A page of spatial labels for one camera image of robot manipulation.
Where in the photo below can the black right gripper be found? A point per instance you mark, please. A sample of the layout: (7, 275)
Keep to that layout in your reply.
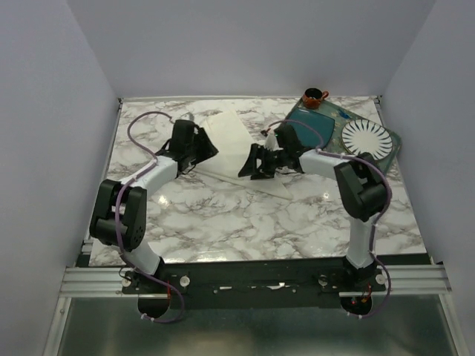
(261, 172)

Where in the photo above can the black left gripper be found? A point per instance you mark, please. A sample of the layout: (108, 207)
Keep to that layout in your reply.
(206, 150)

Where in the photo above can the white cloth napkin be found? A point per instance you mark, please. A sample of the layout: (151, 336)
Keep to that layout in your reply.
(229, 135)

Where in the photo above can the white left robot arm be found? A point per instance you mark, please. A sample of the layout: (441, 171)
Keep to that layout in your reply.
(120, 211)

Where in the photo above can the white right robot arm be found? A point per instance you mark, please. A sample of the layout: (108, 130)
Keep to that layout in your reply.
(364, 190)

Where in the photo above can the teal square plate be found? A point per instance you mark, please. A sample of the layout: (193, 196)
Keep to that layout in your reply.
(314, 130)

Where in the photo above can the brown ceramic cup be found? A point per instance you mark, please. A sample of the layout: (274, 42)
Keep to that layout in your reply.
(313, 97)

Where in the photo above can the white blue striped plate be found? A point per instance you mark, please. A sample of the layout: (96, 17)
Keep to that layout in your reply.
(365, 136)

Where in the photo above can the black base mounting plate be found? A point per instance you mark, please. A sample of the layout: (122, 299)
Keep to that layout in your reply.
(317, 282)

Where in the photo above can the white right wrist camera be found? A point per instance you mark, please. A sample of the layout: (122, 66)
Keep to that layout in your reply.
(270, 142)

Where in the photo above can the aluminium frame rail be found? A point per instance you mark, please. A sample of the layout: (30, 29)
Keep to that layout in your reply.
(106, 282)

